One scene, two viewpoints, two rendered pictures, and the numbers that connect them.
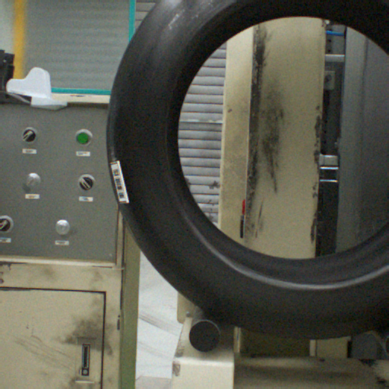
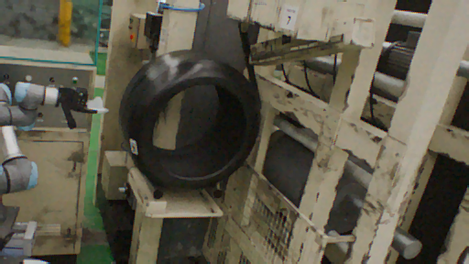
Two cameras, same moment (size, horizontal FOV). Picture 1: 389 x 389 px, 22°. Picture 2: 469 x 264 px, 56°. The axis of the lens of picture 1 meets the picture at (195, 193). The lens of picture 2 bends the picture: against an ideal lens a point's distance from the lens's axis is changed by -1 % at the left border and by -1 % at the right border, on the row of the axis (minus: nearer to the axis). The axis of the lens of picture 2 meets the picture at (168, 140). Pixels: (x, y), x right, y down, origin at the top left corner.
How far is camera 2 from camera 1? 0.84 m
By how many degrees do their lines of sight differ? 27
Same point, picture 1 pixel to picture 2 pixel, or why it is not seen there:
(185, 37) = (163, 100)
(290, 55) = not seen: hidden behind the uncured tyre
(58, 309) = (64, 148)
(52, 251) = (59, 125)
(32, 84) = (97, 104)
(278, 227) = (164, 136)
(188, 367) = (152, 203)
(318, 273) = (180, 156)
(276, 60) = not seen: hidden behind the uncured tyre
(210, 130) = not seen: outside the picture
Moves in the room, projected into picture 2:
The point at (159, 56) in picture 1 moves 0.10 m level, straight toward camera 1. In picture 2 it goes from (153, 105) to (162, 114)
